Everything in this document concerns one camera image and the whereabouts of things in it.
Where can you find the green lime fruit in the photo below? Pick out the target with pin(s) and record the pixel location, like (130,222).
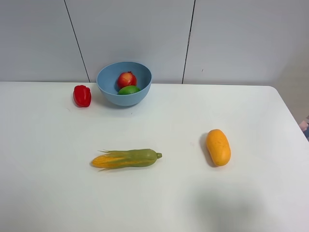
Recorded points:
(131,89)

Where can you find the blue plastic bowl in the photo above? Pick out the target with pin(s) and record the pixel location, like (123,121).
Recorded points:
(107,82)

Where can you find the red bell pepper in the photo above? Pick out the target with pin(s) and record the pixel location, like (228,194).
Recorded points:
(82,96)

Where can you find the corn cob with husk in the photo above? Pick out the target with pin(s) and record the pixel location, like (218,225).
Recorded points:
(116,159)

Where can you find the person's hand at edge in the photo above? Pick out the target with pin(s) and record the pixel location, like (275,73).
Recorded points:
(304,125)

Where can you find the red yellow pomegranate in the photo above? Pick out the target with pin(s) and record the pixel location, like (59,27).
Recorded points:
(126,79)

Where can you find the orange yellow mango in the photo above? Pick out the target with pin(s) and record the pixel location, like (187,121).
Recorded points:
(218,147)

